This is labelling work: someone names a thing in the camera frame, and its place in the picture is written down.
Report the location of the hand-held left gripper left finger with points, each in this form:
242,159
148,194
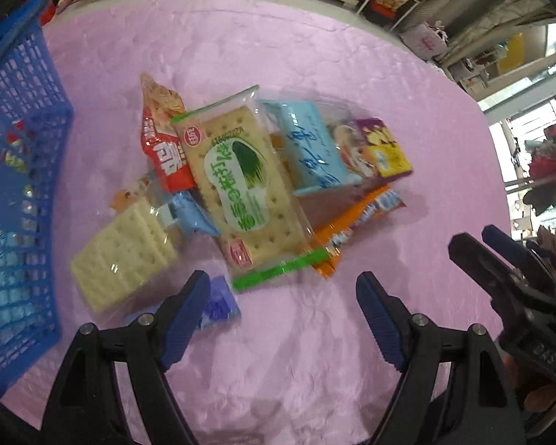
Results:
185,322

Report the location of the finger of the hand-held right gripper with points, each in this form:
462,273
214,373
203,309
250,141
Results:
505,243
477,259

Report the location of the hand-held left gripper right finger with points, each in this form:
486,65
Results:
380,327

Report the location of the blue gum packet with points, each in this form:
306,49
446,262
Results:
222,303

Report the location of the clear white cracker packet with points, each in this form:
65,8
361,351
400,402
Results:
120,255

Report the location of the orange snack packet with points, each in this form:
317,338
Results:
340,236

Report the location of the small light blue packet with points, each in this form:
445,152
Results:
192,215

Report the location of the purple yellow snack packet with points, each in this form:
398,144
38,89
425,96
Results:
387,148

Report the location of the green striped cracker packet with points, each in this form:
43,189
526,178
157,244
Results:
241,181

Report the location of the red snack packet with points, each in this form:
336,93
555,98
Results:
160,141

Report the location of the light blue snack packet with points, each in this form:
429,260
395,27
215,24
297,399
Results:
310,148

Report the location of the blue plastic mesh basket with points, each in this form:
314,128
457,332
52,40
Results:
23,79

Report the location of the person's right hand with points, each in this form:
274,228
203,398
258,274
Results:
540,394

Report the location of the red artificial flowers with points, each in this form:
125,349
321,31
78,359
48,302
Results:
549,167

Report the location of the pink bag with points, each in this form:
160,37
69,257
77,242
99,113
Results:
424,41

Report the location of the pink quilted blanket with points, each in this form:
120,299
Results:
306,55

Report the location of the red bag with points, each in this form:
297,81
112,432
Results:
47,14

